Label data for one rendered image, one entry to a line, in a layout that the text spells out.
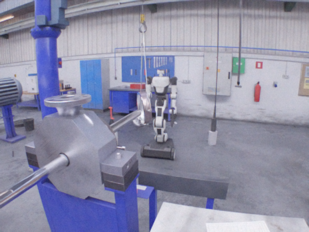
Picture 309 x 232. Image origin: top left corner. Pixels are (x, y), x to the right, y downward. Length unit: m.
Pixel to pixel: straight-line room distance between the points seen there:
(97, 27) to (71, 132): 6.61
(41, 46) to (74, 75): 5.07
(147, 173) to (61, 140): 0.63
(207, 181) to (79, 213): 0.85
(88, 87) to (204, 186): 6.06
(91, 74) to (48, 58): 3.93
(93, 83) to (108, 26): 2.04
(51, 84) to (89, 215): 2.14
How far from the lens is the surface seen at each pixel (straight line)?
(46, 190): 1.48
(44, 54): 3.04
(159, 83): 3.24
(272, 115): 6.33
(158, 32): 6.40
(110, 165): 0.98
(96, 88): 6.75
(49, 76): 3.03
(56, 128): 1.11
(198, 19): 6.22
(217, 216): 1.06
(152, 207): 1.57
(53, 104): 1.02
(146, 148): 3.39
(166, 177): 1.36
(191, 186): 1.36
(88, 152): 1.01
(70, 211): 1.43
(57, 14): 3.01
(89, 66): 6.87
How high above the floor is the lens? 1.58
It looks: 15 degrees down
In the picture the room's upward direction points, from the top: straight up
